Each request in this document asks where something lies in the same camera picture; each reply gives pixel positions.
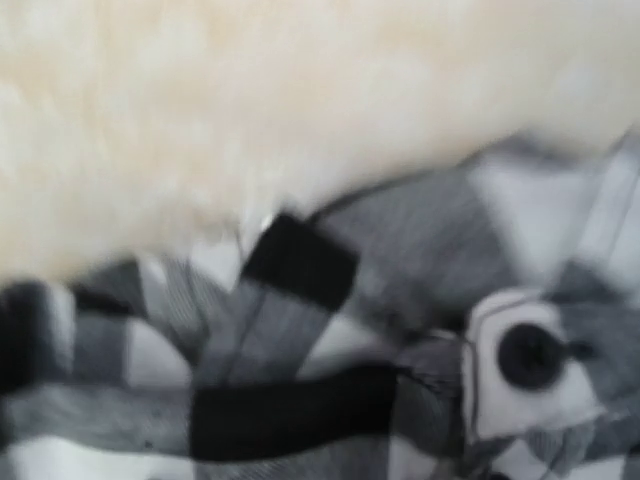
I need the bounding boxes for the black white plaid shirt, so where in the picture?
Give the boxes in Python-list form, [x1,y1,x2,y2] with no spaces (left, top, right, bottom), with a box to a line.
[1,133,639,479]

